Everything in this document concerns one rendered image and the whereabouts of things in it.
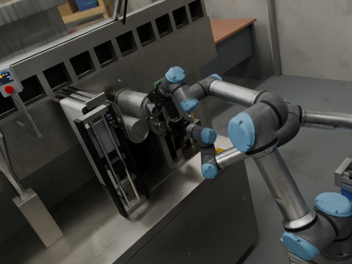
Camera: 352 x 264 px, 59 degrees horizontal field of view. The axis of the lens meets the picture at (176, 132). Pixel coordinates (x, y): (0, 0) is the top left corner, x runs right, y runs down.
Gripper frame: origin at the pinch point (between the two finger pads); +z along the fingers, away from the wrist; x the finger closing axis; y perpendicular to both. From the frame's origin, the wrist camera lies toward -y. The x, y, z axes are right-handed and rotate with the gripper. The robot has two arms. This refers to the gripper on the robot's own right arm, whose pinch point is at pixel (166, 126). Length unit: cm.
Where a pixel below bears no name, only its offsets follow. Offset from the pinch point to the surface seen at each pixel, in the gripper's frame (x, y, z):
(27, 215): 81, 2, 4
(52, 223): 75, -10, 4
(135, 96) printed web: 7.7, 22.1, 6.8
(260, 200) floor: -62, -109, -4
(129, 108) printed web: 12.3, 16.7, 10.1
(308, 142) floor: -150, -109, -1
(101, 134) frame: 41.1, 23.7, -12.6
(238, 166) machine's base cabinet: -19.3, -32.3, -29.2
